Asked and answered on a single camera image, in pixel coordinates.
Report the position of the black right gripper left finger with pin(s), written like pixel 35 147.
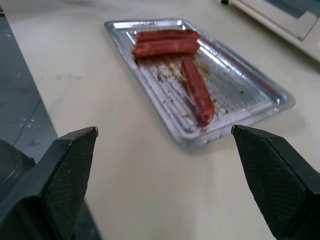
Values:
pixel 50 185

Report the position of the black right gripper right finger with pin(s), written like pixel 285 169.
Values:
pixel 277 180

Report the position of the dark round robot part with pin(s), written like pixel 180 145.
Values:
pixel 11 162

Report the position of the silver ribbed metal tray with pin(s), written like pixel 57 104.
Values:
pixel 225 82

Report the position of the red-brown sausage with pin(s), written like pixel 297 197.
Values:
pixel 165 48
pixel 198 91
pixel 165 35

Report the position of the white countertop oven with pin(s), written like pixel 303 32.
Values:
pixel 277 17

